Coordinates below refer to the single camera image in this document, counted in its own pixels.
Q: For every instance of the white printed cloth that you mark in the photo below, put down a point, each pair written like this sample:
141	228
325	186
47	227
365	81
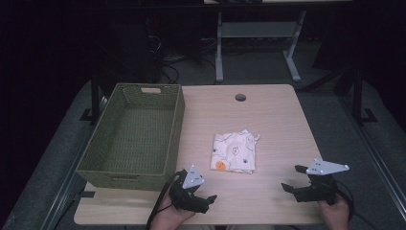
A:
234	151

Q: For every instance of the green woven basket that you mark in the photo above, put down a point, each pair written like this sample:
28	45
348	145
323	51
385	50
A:
140	140

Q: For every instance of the person's left hand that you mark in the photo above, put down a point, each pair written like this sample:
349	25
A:
166	218

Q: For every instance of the black tape strip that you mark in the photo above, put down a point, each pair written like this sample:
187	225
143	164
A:
87	194

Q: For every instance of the black metal stand post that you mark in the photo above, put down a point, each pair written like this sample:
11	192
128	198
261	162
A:
94	96
358	96

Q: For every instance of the person's right hand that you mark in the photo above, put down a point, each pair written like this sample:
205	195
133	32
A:
335	215

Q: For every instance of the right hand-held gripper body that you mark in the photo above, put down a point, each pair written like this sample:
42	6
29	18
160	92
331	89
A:
320	190

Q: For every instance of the aluminium frame rail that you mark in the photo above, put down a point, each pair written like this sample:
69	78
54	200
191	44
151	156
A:
63	191
379	159

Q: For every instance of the grey metal desk frame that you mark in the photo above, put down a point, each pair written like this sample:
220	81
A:
255	29

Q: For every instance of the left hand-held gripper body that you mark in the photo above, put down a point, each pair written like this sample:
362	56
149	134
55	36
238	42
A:
178	195

